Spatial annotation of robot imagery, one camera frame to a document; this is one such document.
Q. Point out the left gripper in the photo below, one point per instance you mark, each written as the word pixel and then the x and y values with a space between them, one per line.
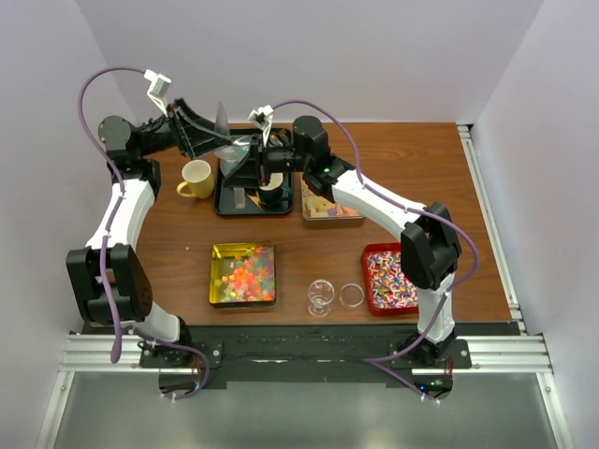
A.
pixel 197 134

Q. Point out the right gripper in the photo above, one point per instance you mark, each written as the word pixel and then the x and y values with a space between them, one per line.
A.
pixel 264 160

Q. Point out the silver tin of gummies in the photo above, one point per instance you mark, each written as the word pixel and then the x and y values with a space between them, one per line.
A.
pixel 319 213

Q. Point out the gold tin of star candies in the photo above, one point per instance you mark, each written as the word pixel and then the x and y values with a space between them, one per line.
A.
pixel 243 275

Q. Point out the red tin of lollipops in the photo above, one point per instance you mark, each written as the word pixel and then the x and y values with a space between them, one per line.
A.
pixel 388 292

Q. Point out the clear plastic scoop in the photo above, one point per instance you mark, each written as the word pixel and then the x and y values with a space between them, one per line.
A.
pixel 230 154

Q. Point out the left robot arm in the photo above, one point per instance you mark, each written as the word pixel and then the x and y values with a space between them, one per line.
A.
pixel 108 281

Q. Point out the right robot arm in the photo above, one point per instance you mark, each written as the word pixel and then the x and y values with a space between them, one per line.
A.
pixel 430 247

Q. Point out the dark teal plate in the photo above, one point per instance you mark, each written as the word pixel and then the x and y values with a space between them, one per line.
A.
pixel 247 163

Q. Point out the dark green cup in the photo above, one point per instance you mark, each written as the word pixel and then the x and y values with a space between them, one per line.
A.
pixel 273 193

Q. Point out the black tray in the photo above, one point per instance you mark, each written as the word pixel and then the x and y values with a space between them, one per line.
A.
pixel 235 202

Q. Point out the yellow mug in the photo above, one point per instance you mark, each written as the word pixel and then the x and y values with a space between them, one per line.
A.
pixel 198 180

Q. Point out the glass goblet jar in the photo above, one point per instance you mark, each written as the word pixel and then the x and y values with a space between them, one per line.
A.
pixel 321 294

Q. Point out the clear glass lid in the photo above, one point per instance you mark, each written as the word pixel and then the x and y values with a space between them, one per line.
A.
pixel 351 296

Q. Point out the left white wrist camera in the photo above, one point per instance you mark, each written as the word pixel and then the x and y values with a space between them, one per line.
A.
pixel 158 87

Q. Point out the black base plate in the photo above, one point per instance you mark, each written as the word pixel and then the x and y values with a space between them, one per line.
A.
pixel 326 354

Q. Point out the aluminium frame rail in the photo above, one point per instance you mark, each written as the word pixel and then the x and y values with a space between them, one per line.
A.
pixel 506 399

